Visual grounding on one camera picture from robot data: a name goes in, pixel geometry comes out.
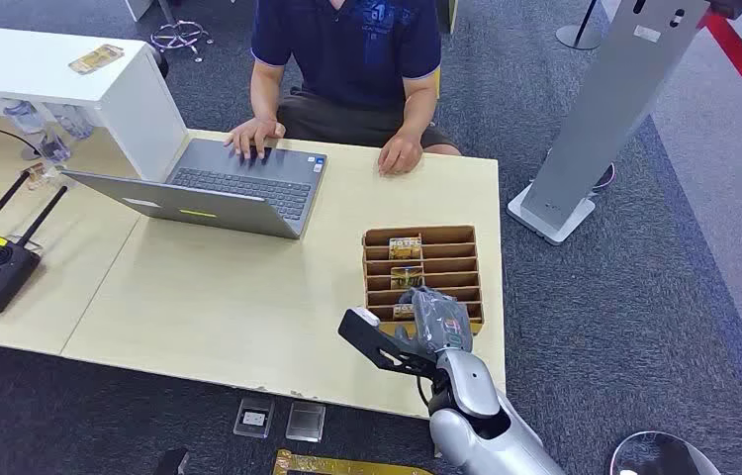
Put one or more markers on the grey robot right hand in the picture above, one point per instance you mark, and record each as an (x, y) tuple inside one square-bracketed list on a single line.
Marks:
[(442, 321)]

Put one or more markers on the floor socket with white outlet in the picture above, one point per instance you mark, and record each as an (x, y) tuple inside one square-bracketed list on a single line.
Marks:
[(253, 417)]

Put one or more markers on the clear plastic bottle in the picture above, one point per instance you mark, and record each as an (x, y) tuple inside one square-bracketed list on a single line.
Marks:
[(23, 117), (73, 121), (55, 149)]

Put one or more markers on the person's right hand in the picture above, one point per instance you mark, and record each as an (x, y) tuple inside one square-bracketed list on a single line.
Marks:
[(253, 134)]

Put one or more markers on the person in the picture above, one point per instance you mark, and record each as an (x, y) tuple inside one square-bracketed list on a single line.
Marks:
[(345, 59)]

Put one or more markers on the grey kiosk stand white base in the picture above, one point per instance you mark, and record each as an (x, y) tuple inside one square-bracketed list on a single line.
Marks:
[(600, 111)]

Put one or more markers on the brown wooden card holder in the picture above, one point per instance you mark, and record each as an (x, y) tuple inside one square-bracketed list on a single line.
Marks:
[(449, 262)]

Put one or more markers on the small black object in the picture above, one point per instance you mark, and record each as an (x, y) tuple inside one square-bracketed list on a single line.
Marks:
[(171, 462)]

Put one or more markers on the grey laptop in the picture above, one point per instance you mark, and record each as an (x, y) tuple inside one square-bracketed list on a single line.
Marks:
[(213, 203)]

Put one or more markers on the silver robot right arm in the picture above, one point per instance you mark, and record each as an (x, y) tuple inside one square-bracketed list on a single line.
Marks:
[(476, 419)]

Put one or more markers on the chrome round base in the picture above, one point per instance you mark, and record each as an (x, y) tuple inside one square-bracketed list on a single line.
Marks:
[(626, 452)]

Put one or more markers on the gold metal plate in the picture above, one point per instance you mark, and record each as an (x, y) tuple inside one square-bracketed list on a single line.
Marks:
[(318, 465)]

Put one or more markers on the stanchion with grey round base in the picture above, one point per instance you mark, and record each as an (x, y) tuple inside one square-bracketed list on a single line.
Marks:
[(577, 36)]

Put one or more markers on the person's left forearm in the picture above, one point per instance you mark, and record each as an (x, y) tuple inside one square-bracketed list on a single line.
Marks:
[(420, 108)]

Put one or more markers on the gold hotel card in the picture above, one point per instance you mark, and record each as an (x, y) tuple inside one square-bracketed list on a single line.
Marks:
[(405, 248), (405, 278), (402, 311)]

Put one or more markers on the person's left hand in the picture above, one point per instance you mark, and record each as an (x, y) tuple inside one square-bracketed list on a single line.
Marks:
[(400, 156)]

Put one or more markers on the grey floor socket cover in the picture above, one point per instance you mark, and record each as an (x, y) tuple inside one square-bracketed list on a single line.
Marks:
[(305, 421)]

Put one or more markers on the person's right forearm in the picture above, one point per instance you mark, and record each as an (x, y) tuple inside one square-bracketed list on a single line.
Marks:
[(266, 95)]

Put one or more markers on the gold card in clear sleeve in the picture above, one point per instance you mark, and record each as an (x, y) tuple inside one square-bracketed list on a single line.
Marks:
[(96, 59)]

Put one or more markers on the chrome chair base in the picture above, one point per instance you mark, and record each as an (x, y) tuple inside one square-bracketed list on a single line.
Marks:
[(181, 36)]

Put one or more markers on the white desk shelf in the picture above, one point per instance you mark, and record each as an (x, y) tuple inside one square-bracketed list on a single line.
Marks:
[(128, 111)]

